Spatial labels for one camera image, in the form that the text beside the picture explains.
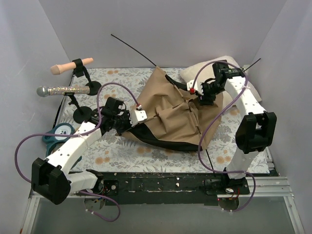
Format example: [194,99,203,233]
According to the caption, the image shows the beige fabric pet tent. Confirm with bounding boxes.
[122,67,223,152]

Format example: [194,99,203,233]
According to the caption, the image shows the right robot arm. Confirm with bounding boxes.
[193,60,277,194]

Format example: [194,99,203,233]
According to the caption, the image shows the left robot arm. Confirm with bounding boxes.
[31,97,130,205]

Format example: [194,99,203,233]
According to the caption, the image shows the cream plush pillow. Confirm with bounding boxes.
[180,56,262,108]

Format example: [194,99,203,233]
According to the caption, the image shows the black round stand base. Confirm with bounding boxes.
[66,93,93,124]

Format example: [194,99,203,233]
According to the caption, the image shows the rear black microphone stand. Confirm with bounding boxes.
[72,58,102,96]

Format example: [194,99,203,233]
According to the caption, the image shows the floral patterned table mat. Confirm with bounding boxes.
[58,67,270,174]

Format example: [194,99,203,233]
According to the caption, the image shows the peach toy microphone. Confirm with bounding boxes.
[50,58,94,75]

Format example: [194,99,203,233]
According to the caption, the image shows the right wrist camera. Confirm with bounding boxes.
[186,79,203,96]

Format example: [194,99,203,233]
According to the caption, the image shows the black table front frame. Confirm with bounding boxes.
[65,172,278,205]

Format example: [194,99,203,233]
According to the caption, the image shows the aluminium rail frame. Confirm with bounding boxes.
[20,142,305,234]

